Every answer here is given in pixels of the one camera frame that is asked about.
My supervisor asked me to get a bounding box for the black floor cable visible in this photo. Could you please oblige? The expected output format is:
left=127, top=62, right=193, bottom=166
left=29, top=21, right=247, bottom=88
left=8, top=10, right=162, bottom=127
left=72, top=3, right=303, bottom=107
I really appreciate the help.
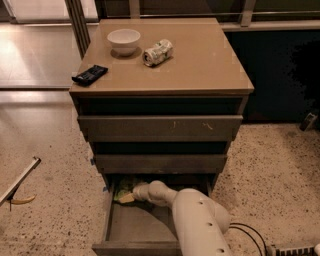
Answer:
left=229, top=222, right=269, bottom=256

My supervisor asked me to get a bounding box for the top drawer front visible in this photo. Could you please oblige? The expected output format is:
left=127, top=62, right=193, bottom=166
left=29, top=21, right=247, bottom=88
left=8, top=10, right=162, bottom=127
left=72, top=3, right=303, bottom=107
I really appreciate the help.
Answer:
left=78, top=115, right=242, bottom=142

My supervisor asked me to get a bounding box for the open bottom drawer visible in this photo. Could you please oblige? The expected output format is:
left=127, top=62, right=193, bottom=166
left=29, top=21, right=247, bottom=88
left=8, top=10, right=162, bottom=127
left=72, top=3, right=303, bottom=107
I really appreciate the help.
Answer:
left=92, top=174, right=211, bottom=256

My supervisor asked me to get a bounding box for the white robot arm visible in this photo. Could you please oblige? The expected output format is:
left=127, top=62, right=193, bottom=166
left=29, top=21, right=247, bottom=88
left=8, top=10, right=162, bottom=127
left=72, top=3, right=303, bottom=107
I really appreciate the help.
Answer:
left=117, top=180, right=232, bottom=256

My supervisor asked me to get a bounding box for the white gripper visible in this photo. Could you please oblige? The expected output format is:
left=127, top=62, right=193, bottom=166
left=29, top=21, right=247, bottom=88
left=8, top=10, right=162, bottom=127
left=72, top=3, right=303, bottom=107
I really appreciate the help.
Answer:
left=119, top=183, right=150, bottom=204

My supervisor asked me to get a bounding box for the metal bar with yellow hook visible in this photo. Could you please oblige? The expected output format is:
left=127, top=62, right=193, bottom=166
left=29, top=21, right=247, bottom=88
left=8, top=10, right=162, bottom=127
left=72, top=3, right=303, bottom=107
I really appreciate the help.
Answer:
left=0, top=157, right=41, bottom=208

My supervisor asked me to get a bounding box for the brown drawer cabinet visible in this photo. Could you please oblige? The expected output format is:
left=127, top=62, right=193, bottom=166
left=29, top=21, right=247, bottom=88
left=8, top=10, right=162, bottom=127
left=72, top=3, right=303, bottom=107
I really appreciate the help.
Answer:
left=68, top=17, right=255, bottom=188

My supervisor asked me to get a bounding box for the green rice chip bag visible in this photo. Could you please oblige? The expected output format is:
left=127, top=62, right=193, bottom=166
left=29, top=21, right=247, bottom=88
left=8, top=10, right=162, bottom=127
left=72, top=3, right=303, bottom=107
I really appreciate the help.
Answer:
left=113, top=176, right=144, bottom=203

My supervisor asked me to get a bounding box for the white ceramic bowl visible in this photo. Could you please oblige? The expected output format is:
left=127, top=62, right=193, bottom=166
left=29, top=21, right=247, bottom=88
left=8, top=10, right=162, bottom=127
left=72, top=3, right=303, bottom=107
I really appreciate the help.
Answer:
left=107, top=29, right=141, bottom=56

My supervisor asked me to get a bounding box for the small dark floor object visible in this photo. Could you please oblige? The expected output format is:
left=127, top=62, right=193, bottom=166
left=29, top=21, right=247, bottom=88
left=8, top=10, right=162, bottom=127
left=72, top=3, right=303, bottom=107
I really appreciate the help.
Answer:
left=299, top=112, right=318, bottom=131

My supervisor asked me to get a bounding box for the power strip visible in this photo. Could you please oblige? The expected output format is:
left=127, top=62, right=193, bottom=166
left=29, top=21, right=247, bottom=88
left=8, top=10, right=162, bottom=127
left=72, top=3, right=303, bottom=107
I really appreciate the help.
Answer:
left=267, top=245, right=316, bottom=256

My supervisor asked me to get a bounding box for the crushed silver can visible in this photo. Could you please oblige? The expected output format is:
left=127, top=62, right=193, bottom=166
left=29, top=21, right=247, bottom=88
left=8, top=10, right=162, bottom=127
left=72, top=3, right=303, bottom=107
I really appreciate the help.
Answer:
left=142, top=39, right=173, bottom=67

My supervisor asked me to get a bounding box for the black snack bar wrapper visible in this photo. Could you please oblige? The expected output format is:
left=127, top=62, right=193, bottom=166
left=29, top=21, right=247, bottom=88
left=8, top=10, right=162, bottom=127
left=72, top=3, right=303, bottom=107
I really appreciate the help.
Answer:
left=72, top=65, right=108, bottom=86

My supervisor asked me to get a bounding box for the middle drawer front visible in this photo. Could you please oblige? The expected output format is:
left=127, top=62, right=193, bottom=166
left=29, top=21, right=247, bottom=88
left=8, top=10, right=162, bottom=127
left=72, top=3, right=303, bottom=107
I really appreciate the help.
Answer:
left=95, top=154, right=227, bottom=174

